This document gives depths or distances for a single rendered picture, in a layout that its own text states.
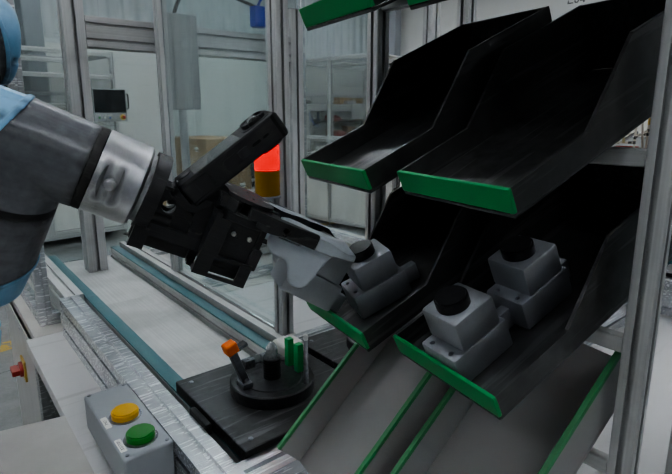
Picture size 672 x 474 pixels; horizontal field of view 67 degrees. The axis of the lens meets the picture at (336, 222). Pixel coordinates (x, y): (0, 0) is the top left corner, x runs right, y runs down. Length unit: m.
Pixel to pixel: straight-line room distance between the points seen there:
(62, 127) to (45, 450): 0.71
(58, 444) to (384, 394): 0.62
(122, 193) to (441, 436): 0.40
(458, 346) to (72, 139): 0.36
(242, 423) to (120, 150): 0.49
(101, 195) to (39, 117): 0.07
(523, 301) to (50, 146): 0.41
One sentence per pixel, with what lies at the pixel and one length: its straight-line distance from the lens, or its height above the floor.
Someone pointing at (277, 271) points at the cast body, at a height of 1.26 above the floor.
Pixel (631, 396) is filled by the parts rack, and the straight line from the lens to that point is 0.52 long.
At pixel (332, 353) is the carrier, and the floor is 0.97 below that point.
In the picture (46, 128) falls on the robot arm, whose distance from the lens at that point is 0.47.
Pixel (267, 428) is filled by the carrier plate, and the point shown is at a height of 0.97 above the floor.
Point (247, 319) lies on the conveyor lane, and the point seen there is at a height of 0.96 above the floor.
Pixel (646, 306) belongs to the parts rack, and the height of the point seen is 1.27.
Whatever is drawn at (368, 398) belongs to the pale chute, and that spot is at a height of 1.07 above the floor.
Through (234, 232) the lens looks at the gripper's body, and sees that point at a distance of 0.48.
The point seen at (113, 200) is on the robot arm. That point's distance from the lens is 0.47.
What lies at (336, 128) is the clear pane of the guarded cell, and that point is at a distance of 2.26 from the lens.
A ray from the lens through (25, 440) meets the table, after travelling 1.12.
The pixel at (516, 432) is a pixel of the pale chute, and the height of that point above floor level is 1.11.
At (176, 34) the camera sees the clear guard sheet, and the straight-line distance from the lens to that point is 1.46.
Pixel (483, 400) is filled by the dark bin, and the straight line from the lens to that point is 0.44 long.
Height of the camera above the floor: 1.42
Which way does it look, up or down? 12 degrees down
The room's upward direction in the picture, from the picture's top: straight up
